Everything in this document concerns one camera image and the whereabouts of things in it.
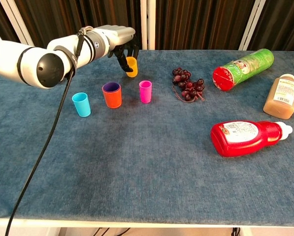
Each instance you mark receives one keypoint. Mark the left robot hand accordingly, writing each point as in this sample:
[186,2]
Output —
[122,34]

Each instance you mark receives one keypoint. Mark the yellow plastic cup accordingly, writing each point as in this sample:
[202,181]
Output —
[132,70]

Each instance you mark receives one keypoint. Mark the dark purple plastic cup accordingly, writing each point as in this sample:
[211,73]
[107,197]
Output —
[111,86]

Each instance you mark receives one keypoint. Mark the pink plastic cup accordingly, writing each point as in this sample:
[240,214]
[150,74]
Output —
[145,92]

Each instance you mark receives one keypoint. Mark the light blue plastic cup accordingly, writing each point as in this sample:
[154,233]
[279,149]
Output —
[81,105]

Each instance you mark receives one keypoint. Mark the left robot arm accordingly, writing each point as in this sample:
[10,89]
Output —
[38,61]

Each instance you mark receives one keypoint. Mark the orange plastic cup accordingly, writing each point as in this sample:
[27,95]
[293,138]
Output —
[112,99]

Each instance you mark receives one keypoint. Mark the dark brown curtain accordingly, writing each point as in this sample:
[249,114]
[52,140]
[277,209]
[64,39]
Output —
[198,24]

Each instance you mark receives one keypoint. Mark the dark red grape bunch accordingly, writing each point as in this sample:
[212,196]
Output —
[188,84]

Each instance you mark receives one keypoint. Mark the blue table cloth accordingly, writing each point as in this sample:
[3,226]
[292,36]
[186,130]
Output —
[137,159]

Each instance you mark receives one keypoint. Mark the green chips can red lid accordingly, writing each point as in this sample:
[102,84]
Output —
[245,67]

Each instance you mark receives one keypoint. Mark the red ketchup bottle white cap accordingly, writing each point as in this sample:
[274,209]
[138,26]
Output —
[242,140]

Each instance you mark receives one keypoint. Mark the brown juice bottle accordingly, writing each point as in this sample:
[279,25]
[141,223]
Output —
[281,100]

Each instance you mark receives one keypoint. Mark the white table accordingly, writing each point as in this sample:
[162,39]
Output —
[137,223]

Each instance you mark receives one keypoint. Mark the white frame post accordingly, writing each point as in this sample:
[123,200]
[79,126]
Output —
[148,24]
[17,22]
[251,27]

